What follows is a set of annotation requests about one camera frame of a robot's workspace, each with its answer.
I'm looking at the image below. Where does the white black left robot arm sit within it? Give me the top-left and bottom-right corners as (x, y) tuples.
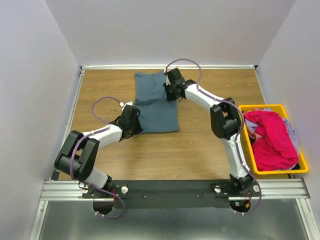
(54, 104), (143, 198)

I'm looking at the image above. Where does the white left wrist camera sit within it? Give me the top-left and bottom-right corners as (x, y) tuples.
(119, 101), (133, 108)

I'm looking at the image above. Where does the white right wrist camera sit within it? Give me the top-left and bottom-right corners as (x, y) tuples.
(164, 75), (171, 86)

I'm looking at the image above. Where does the aluminium left table rail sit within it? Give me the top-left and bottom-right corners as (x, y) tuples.
(51, 67), (86, 181)

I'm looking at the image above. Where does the aluminium table rail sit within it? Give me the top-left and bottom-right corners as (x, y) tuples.
(51, 67), (86, 181)
(80, 63), (256, 71)

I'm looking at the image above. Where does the magenta t-shirt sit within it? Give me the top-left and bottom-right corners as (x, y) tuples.
(244, 110), (299, 172)

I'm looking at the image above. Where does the lavender t-shirt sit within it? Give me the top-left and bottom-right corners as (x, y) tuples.
(244, 108), (299, 163)

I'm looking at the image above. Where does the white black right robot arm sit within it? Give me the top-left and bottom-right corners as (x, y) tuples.
(163, 68), (254, 196)

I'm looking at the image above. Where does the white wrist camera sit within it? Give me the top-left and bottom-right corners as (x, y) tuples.
(164, 75), (171, 86)
(119, 101), (133, 108)

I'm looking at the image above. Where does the teal blue t-shirt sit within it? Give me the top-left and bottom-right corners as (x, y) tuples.
(134, 71), (180, 134)

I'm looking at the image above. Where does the black garment in bin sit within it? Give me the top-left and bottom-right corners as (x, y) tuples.
(290, 163), (301, 171)

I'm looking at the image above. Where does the aluminium front frame rail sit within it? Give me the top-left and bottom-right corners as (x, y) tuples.
(40, 178), (310, 201)

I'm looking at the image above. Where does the aluminium back table rail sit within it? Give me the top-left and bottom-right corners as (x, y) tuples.
(80, 63), (256, 71)

